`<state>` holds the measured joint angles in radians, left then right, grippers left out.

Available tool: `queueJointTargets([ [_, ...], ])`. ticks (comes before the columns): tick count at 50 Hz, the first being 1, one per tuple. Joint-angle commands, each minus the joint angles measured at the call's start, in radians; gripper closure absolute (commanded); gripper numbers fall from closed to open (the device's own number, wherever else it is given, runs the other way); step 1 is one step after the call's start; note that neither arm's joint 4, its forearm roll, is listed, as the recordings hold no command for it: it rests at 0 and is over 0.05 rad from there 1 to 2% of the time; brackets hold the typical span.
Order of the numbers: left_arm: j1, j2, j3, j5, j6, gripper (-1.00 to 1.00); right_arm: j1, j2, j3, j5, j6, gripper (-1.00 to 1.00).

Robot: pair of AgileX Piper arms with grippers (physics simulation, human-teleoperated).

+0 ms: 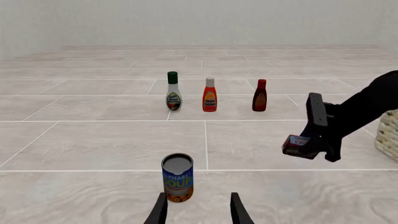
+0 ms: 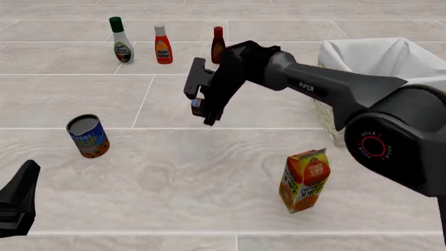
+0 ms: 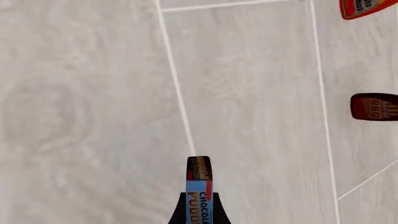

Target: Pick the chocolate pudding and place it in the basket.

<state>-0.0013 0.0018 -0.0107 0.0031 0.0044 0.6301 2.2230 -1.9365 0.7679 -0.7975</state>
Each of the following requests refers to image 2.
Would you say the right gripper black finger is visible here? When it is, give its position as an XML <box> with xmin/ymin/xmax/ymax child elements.
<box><xmin>203</xmin><ymin>102</ymin><xmax>226</xmax><ymax>127</ymax></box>

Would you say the blue alphabet soup can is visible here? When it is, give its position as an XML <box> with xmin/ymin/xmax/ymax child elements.
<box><xmin>66</xmin><ymin>113</ymin><xmax>111</xmax><ymax>160</ymax></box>

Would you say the orange juice carton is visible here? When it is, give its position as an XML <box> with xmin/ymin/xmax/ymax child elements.
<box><xmin>278</xmin><ymin>147</ymin><xmax>332</xmax><ymax>215</ymax></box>

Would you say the white-capped red ketchup bottle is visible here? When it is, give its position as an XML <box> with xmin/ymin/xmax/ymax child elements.
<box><xmin>153</xmin><ymin>23</ymin><xmax>174</xmax><ymax>65</ymax></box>

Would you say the dark brown sauce bottle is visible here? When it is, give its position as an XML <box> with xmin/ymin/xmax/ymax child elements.
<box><xmin>210</xmin><ymin>26</ymin><xmax>225</xmax><ymax>65</ymax></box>

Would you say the white cloth basket liner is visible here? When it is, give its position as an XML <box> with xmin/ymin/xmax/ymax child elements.
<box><xmin>317</xmin><ymin>36</ymin><xmax>446</xmax><ymax>90</ymax></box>

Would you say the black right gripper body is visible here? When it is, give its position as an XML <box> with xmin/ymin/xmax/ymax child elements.
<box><xmin>207</xmin><ymin>69</ymin><xmax>247</xmax><ymax>109</ymax></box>

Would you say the small brown chocolate pudding box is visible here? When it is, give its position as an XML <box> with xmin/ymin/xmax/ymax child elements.
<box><xmin>190</xmin><ymin>96</ymin><xmax>206</xmax><ymax>117</ymax></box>

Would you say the pale wicker basket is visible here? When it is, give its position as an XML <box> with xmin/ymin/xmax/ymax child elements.
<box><xmin>311</xmin><ymin>61</ymin><xmax>446</xmax><ymax>147</ymax></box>

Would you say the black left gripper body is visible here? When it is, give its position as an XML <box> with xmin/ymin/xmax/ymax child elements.
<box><xmin>0</xmin><ymin>201</ymin><xmax>37</xmax><ymax>238</ymax></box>

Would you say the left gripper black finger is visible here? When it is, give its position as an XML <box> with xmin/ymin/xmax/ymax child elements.
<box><xmin>0</xmin><ymin>159</ymin><xmax>42</xmax><ymax>210</ymax></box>

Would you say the green-capped salad dressing bottle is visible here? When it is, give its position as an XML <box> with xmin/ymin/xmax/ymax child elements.
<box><xmin>108</xmin><ymin>16</ymin><xmax>135</xmax><ymax>65</ymax></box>

